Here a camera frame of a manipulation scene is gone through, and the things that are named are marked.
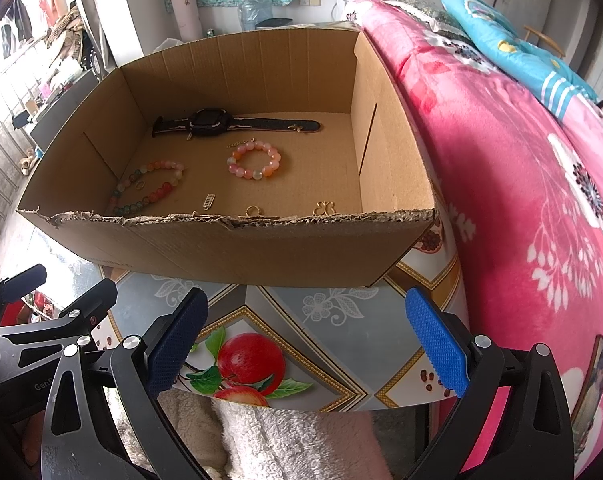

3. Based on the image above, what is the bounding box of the wooden chair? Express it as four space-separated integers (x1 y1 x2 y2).
524 25 567 58

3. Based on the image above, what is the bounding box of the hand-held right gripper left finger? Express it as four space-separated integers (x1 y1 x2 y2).
40 287 222 480

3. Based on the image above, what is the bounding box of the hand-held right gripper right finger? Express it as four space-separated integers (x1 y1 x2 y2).
405 287 575 480

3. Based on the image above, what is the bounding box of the pink floral blanket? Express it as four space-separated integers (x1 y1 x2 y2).
344 0 603 480

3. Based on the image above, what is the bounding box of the hanging dark garment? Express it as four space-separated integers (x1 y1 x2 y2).
0 0 35 53

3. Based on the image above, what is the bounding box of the large multicolour bead bracelet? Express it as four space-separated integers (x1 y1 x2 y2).
108 159 186 216

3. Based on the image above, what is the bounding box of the grey lace pillow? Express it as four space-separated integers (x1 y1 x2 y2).
391 0 475 41

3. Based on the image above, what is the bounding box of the small pink orange bead bracelet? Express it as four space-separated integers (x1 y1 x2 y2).
226 141 281 182

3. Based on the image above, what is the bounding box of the black wrist watch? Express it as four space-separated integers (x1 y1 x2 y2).
152 108 323 138

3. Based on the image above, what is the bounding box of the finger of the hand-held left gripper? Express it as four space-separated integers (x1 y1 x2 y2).
0 263 48 331
56 277 118 335

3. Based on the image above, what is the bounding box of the beige garment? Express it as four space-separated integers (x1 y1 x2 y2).
52 2 90 43

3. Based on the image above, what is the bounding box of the white wardrobe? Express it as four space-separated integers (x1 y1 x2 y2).
551 0 603 96

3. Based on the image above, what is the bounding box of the large clear plastic bottle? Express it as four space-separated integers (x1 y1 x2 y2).
239 0 275 33

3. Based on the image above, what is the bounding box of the cardboard box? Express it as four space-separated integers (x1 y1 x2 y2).
16 27 437 289

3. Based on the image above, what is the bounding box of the white fluffy clothing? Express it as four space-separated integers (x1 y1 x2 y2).
156 390 397 480

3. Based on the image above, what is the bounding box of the pale paper roll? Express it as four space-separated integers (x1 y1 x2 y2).
165 0 202 43

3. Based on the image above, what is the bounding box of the fruit print tablecloth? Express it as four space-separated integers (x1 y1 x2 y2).
56 20 469 413

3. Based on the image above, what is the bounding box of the dark grey cabinet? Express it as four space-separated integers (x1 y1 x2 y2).
29 67 102 151

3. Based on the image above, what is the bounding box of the blue printed pillow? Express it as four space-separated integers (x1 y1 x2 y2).
440 0 599 121

